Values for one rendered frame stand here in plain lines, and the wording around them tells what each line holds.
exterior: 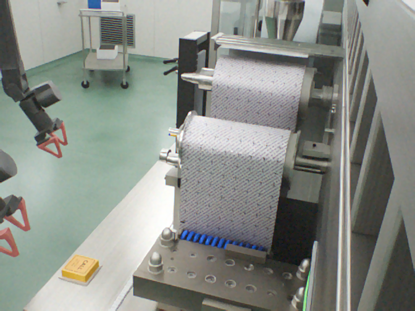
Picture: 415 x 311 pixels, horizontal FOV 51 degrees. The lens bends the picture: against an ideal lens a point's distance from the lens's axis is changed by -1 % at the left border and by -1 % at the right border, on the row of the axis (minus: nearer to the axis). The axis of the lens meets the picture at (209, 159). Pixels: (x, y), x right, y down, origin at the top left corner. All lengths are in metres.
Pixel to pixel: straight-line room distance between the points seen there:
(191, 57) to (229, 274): 0.63
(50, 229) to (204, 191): 2.04
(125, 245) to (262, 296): 0.49
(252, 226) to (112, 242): 0.44
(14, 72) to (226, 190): 0.75
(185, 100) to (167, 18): 5.65
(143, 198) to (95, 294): 0.46
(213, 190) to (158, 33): 6.09
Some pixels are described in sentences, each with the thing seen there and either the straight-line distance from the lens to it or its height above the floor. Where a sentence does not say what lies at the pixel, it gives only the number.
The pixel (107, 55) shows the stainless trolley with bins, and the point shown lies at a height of 0.31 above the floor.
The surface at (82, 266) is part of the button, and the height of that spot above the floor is 0.92.
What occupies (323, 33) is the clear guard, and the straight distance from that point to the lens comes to 1.93.
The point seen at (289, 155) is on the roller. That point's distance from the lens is 0.97.
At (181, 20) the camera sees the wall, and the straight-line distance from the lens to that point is 6.88.
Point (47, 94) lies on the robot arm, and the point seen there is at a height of 1.24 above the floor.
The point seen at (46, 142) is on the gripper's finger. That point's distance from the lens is 1.45.
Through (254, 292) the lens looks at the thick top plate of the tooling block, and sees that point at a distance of 0.97.
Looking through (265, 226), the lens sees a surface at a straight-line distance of 1.05.
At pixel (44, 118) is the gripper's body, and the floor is 1.16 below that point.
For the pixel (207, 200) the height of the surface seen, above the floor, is 1.13.
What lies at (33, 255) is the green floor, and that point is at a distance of 2.79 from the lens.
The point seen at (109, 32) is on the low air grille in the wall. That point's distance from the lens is 7.39.
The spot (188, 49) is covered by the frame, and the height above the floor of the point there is 1.41.
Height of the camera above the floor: 1.68
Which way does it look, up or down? 26 degrees down
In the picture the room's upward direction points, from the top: 4 degrees clockwise
